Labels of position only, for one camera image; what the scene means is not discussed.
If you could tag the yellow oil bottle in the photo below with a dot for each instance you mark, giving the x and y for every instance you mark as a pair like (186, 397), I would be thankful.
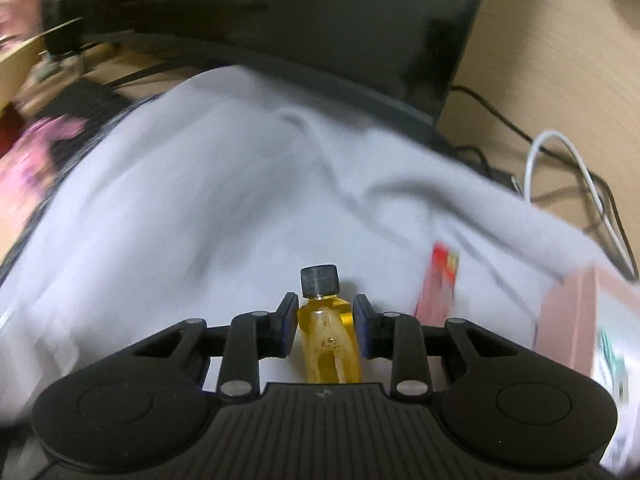
(330, 340)

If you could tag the black monitor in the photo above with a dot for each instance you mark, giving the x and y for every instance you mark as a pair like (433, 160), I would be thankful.
(325, 25)

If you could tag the pink blurred item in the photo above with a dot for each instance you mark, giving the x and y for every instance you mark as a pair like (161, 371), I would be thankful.
(37, 165)

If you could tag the brown cardboard box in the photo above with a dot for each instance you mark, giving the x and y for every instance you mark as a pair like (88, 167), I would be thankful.
(20, 67)

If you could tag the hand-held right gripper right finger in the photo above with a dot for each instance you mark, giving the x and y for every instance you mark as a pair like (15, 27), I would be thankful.
(363, 327)

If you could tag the red box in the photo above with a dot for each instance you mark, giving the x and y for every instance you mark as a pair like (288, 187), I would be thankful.
(439, 280)

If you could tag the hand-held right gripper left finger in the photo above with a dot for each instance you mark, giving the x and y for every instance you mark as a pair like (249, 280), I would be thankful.
(287, 325)

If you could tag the pink cardboard box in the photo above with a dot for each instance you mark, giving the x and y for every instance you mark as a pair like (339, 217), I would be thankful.
(570, 320)

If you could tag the light grey cloth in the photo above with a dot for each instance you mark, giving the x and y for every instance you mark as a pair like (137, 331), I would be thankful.
(225, 200)

